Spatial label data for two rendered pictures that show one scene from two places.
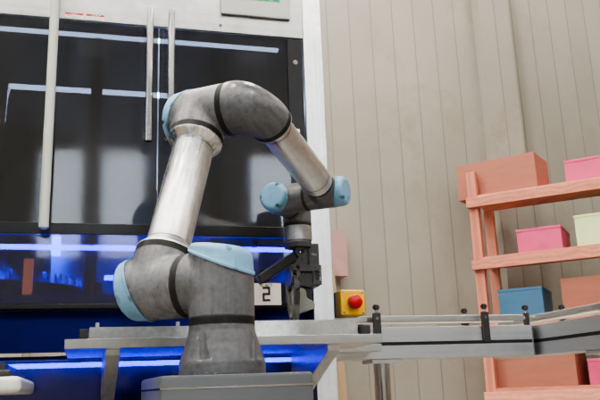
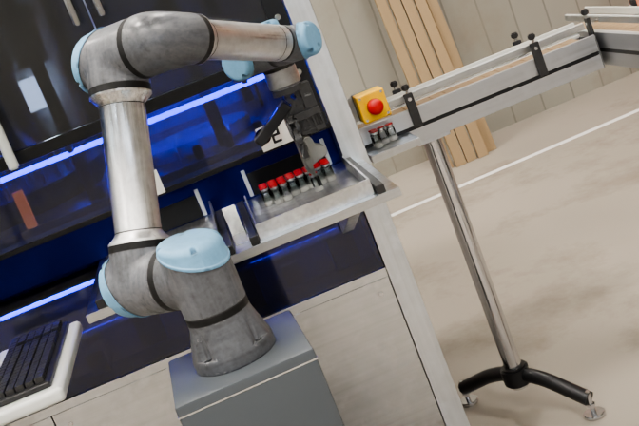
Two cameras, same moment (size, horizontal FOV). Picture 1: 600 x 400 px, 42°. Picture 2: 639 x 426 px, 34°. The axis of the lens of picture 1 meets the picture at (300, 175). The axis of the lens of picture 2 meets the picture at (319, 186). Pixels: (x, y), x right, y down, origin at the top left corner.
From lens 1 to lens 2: 0.82 m
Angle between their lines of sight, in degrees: 30
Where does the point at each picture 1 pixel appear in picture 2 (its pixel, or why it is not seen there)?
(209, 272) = (183, 281)
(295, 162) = (240, 56)
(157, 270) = (136, 280)
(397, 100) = not seen: outside the picture
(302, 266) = (298, 115)
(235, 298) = (218, 297)
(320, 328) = (333, 203)
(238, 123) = (157, 70)
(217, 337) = (215, 338)
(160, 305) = (153, 310)
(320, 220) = not seen: hidden behind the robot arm
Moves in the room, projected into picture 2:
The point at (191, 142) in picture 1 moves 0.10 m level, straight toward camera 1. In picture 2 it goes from (116, 110) to (106, 118)
